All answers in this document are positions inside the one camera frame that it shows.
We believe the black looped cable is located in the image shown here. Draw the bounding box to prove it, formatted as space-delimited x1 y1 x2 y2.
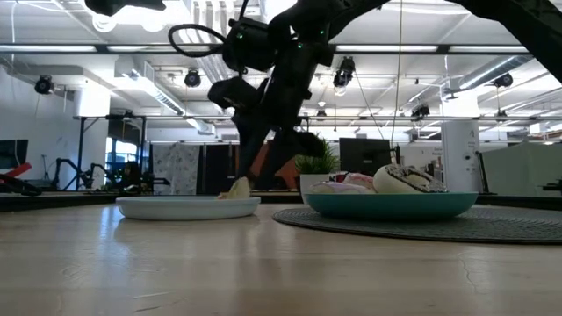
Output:
167 23 229 59

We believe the black wall screen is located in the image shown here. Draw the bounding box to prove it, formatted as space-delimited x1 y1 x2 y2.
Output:
0 139 30 170

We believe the orange panel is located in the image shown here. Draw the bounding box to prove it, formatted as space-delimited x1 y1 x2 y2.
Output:
248 142 300 190

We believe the black monitor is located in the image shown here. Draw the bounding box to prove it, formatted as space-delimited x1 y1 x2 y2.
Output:
338 137 393 177

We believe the light blue plate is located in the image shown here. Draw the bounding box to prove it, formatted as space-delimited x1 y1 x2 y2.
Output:
115 195 262 221

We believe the white chocolate drizzled donut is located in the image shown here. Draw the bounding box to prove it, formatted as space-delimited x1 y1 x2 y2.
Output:
308 180 378 196

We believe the green potted plant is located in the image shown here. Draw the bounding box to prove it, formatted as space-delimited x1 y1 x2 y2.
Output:
294 136 341 176

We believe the black metal frame stand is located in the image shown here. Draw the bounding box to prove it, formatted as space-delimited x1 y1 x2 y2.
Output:
72 114 149 193

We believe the grey round woven placemat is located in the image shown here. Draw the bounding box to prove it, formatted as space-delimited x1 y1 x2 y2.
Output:
272 205 562 246

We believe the grey-green partition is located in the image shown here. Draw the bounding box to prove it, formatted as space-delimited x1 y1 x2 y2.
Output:
481 142 562 198

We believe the white column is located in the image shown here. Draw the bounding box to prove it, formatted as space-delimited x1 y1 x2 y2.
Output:
440 94 483 193

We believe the chocolate iced donut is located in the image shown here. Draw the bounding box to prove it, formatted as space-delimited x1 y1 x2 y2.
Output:
372 163 450 195

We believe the black background table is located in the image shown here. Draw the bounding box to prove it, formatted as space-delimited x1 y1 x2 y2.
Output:
0 190 304 213

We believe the silver ventilation duct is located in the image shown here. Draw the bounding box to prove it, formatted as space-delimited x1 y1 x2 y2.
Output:
442 54 535 101

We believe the red bar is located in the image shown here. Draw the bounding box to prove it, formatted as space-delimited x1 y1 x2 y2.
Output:
0 162 33 179

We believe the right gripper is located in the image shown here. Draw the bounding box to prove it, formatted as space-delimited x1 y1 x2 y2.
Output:
232 47 327 191

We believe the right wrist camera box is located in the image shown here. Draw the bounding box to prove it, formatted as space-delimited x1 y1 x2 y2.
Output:
206 75 264 111

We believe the white ventilation duct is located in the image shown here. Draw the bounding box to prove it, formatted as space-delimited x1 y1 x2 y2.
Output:
112 61 217 136

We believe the yellow iced donut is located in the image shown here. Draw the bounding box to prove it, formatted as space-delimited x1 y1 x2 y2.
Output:
218 176 252 201

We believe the white plant pot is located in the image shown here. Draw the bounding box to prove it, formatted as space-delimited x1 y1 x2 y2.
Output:
299 173 331 205

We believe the person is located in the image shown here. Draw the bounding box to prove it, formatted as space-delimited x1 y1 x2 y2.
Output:
116 161 144 194

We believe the teal plate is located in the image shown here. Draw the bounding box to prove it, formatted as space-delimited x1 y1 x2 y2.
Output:
303 190 479 221

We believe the leaf patterned curtain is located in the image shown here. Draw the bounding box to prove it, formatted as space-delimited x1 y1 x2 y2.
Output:
151 143 201 196

